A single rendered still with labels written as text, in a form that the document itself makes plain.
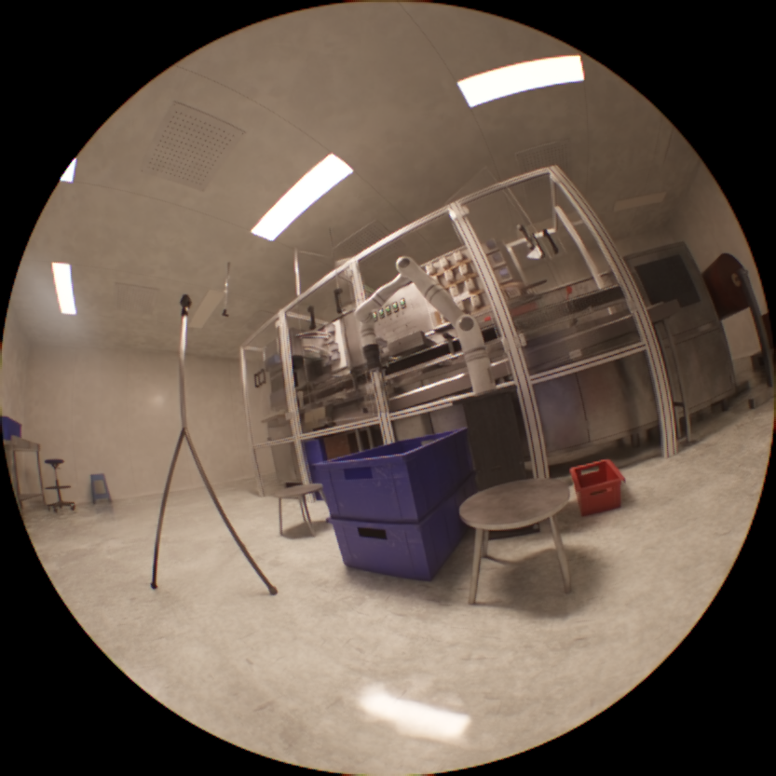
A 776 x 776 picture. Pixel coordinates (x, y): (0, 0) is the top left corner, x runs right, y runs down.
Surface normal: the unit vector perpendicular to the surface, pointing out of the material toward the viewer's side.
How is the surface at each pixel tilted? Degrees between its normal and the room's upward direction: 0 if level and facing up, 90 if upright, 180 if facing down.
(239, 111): 180
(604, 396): 90
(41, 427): 90
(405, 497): 90
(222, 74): 180
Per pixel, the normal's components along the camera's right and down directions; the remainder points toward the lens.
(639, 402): -0.54, -0.02
